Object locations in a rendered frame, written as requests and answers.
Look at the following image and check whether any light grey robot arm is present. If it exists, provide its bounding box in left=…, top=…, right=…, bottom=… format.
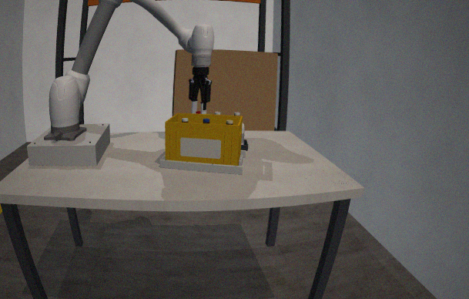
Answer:
left=44, top=0, right=214, bottom=141

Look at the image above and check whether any yellow crate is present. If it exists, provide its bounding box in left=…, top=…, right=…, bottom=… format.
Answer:
left=165, top=113, right=243, bottom=166

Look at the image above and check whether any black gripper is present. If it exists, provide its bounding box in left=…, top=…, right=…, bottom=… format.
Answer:
left=189, top=67, right=212, bottom=114

